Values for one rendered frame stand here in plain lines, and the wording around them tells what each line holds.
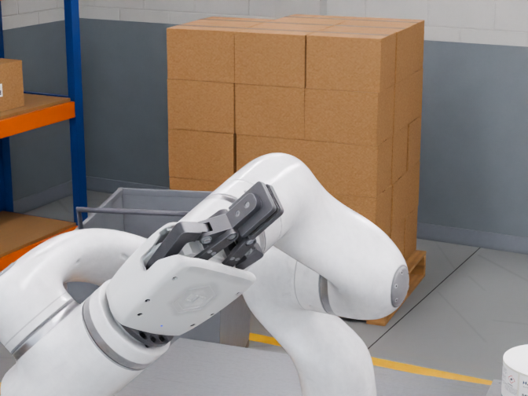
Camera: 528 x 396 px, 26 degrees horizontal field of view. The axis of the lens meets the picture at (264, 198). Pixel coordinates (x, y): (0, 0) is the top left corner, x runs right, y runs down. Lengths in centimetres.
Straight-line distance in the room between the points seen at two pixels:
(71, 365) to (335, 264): 41
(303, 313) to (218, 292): 48
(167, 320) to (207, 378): 201
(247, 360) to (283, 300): 169
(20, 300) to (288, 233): 38
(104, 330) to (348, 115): 439
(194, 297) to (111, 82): 685
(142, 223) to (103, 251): 388
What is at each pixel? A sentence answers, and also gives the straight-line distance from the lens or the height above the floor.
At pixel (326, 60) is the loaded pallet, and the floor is 128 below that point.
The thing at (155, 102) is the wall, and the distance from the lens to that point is 765.
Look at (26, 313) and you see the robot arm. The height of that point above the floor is 170.
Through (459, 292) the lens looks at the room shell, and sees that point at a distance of 612.
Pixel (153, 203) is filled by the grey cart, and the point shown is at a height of 74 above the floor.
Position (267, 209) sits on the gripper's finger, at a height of 181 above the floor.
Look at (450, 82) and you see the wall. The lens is 673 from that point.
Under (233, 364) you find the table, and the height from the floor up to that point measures 83.
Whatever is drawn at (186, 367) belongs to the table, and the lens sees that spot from 309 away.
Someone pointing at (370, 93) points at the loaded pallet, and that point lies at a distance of 532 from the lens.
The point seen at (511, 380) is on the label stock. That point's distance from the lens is 266.
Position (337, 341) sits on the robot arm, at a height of 150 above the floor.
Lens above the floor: 207
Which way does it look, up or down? 15 degrees down
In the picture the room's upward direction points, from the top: straight up
